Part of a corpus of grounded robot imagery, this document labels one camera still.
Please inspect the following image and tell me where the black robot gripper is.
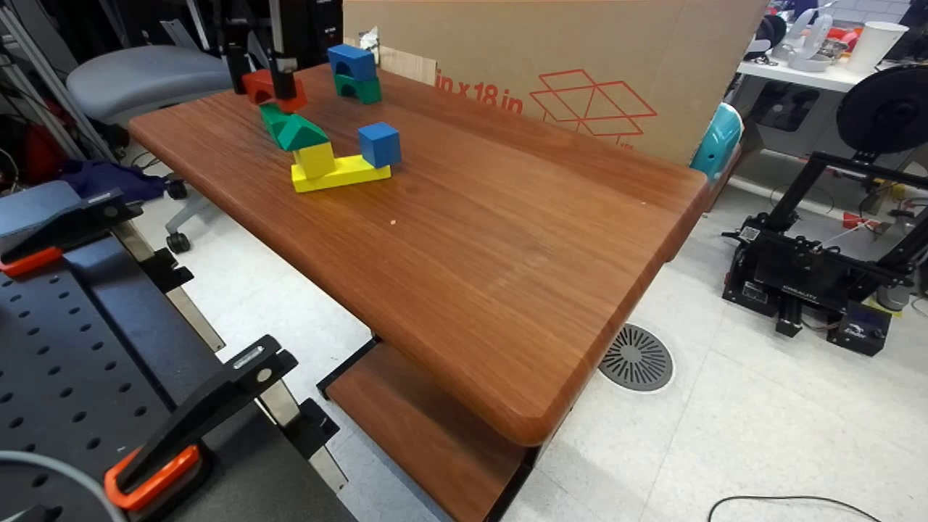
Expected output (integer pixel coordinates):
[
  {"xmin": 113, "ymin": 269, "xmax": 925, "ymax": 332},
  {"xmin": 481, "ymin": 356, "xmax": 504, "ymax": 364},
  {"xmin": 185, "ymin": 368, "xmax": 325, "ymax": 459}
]
[{"xmin": 217, "ymin": 0, "xmax": 314, "ymax": 105}]

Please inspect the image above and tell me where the orange arch block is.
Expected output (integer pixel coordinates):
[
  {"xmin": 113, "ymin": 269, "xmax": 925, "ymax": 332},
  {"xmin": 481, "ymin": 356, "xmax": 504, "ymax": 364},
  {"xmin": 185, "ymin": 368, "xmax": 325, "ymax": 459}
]
[{"xmin": 240, "ymin": 66, "xmax": 310, "ymax": 113}]

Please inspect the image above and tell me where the green prism block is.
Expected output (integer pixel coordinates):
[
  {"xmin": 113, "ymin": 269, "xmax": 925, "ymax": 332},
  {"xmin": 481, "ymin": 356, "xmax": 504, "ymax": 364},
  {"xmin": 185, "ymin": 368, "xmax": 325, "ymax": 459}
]
[{"xmin": 277, "ymin": 113, "xmax": 335, "ymax": 153}]

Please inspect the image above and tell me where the blue arch block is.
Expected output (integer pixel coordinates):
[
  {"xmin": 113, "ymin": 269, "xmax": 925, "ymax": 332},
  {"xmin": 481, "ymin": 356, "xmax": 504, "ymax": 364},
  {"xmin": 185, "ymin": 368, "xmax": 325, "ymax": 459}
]
[{"xmin": 325, "ymin": 40, "xmax": 381, "ymax": 84}]

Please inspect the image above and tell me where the yellow square block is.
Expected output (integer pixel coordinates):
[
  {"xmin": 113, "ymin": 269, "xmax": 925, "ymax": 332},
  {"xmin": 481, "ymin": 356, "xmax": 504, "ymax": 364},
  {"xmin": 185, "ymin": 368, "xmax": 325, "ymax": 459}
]
[{"xmin": 293, "ymin": 140, "xmax": 339, "ymax": 184}]

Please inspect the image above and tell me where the green arch block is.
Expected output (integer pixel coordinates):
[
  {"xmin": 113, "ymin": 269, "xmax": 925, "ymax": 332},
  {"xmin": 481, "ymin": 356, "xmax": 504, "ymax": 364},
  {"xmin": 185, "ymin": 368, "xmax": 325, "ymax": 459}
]
[{"xmin": 330, "ymin": 69, "xmax": 387, "ymax": 108}]

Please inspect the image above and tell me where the yellow flat block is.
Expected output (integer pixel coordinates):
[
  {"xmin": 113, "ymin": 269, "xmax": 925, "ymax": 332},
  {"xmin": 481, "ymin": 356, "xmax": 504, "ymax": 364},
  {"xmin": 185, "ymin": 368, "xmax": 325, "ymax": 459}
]
[{"xmin": 291, "ymin": 153, "xmax": 396, "ymax": 198}]

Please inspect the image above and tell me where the blue cube block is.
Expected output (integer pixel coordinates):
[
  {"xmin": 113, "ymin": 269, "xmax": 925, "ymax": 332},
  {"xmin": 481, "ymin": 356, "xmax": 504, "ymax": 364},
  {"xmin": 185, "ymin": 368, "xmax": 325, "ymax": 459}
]
[{"xmin": 358, "ymin": 119, "xmax": 403, "ymax": 172}]

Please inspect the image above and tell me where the grey office chair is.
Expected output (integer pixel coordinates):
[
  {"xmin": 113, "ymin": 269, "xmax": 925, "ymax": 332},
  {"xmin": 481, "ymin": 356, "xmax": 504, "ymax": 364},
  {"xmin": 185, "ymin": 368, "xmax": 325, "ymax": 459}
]
[{"xmin": 64, "ymin": 43, "xmax": 239, "ymax": 258}]

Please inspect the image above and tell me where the blue cloth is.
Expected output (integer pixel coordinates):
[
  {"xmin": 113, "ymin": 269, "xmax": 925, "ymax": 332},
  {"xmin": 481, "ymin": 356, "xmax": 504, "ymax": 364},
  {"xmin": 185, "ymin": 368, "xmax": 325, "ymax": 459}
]
[{"xmin": 59, "ymin": 158, "xmax": 168, "ymax": 208}]

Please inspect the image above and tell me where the large cardboard box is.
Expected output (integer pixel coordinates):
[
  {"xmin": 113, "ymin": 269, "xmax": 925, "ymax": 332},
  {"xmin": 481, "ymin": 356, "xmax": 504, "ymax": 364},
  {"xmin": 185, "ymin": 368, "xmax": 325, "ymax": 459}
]
[{"xmin": 343, "ymin": 0, "xmax": 768, "ymax": 172}]

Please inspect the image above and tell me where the black perforated mounting board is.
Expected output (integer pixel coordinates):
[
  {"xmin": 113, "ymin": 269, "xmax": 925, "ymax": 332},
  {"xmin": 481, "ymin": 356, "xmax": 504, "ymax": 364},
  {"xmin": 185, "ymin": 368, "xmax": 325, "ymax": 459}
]
[{"xmin": 0, "ymin": 235, "xmax": 361, "ymax": 522}]

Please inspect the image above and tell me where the table base with wooden shelf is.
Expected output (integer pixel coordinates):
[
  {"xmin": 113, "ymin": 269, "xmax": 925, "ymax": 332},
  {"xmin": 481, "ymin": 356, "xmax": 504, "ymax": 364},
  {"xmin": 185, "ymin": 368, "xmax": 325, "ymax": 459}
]
[{"xmin": 316, "ymin": 337, "xmax": 542, "ymax": 522}]

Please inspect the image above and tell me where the teal plastic container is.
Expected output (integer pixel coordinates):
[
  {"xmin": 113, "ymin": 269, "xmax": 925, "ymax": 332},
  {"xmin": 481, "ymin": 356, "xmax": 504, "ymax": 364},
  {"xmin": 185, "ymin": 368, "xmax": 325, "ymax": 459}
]
[{"xmin": 688, "ymin": 98, "xmax": 749, "ymax": 185}]

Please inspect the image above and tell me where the round metal floor drain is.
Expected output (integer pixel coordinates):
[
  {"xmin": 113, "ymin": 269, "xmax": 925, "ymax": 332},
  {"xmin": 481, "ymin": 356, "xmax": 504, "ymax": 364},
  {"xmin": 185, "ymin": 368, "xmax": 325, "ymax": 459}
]
[{"xmin": 594, "ymin": 323, "xmax": 680, "ymax": 394}]

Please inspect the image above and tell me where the white desk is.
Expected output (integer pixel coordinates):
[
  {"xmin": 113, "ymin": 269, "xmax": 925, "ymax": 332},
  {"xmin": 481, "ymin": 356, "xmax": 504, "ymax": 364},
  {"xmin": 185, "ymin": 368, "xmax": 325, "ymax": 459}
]
[{"xmin": 733, "ymin": 16, "xmax": 913, "ymax": 95}]

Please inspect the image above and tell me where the black 3D printer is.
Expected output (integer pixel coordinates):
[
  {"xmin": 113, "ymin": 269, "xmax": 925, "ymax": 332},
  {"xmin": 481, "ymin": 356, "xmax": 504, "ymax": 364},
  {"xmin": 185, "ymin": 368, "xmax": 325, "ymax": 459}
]
[{"xmin": 720, "ymin": 142, "xmax": 928, "ymax": 356}]

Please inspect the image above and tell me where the black filament spool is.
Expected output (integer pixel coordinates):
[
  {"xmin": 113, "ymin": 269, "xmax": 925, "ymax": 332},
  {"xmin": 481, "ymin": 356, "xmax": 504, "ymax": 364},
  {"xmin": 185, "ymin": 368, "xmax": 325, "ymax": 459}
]
[{"xmin": 832, "ymin": 61, "xmax": 928, "ymax": 159}]

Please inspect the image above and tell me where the grey cable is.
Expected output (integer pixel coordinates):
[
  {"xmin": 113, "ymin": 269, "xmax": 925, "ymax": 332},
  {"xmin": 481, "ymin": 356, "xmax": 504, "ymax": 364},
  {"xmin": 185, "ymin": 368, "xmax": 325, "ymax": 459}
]
[{"xmin": 0, "ymin": 448, "xmax": 129, "ymax": 522}]

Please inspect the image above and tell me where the black cable loop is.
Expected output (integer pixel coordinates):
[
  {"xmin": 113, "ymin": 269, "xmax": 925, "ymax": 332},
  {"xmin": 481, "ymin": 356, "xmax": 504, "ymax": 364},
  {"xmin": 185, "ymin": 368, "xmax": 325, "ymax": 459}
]
[{"xmin": 706, "ymin": 490, "xmax": 884, "ymax": 522}]

